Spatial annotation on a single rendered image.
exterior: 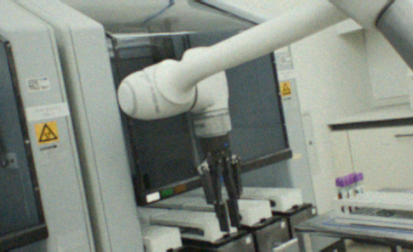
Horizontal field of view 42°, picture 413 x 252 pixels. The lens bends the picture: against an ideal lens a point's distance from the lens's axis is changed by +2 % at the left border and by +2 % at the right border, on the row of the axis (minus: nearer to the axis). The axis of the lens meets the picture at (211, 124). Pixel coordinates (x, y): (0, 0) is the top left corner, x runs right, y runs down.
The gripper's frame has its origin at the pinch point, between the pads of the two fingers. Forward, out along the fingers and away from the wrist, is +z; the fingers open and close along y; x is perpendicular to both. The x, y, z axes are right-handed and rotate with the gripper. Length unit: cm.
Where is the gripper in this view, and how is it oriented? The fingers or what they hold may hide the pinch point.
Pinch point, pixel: (227, 215)
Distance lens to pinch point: 130.8
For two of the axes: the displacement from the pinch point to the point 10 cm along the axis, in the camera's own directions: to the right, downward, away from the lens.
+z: 1.7, 9.8, 0.5
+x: 6.6, -0.8, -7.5
